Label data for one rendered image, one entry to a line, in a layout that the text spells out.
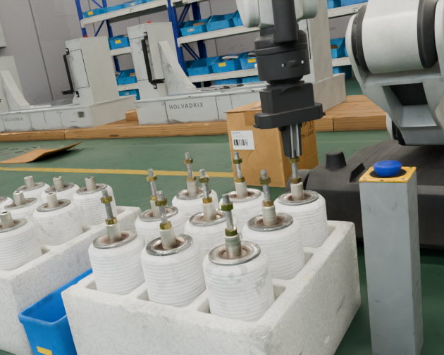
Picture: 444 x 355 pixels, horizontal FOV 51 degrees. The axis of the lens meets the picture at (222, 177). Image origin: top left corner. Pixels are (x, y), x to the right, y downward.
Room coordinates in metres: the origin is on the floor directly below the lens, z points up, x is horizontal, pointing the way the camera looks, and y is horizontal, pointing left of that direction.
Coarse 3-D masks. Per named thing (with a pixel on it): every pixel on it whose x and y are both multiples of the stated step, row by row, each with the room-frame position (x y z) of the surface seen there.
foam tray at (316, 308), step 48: (336, 240) 0.76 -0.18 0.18; (96, 288) 0.76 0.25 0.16; (144, 288) 0.69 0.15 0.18; (288, 288) 0.62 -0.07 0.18; (336, 288) 0.72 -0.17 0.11; (96, 336) 0.69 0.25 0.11; (144, 336) 0.63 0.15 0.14; (192, 336) 0.57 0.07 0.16; (240, 336) 0.53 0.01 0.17; (288, 336) 0.56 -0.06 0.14; (336, 336) 0.71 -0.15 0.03
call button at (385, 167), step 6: (378, 162) 0.69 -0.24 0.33; (384, 162) 0.69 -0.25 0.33; (390, 162) 0.68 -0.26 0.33; (396, 162) 0.68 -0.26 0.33; (378, 168) 0.67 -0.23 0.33; (384, 168) 0.66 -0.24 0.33; (390, 168) 0.66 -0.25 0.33; (396, 168) 0.66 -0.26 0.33; (378, 174) 0.68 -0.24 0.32; (384, 174) 0.67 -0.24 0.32; (390, 174) 0.66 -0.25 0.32
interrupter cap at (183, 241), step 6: (180, 234) 0.71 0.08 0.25; (156, 240) 0.71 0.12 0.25; (180, 240) 0.69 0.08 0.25; (186, 240) 0.69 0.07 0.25; (192, 240) 0.68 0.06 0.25; (150, 246) 0.69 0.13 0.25; (156, 246) 0.68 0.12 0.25; (162, 246) 0.69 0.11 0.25; (180, 246) 0.67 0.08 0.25; (186, 246) 0.66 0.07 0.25; (150, 252) 0.66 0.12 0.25; (156, 252) 0.66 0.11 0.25; (162, 252) 0.65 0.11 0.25; (168, 252) 0.65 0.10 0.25; (174, 252) 0.65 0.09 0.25
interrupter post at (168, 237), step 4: (172, 228) 0.68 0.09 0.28; (160, 232) 0.68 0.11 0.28; (164, 232) 0.67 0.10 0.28; (168, 232) 0.67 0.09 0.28; (172, 232) 0.68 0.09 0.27; (164, 236) 0.67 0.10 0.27; (168, 236) 0.67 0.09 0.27; (172, 236) 0.68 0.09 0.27; (164, 240) 0.67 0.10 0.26; (168, 240) 0.67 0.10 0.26; (172, 240) 0.68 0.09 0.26; (164, 244) 0.67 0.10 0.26; (168, 244) 0.67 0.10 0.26; (172, 244) 0.67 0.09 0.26; (164, 248) 0.68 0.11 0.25; (168, 248) 0.67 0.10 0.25
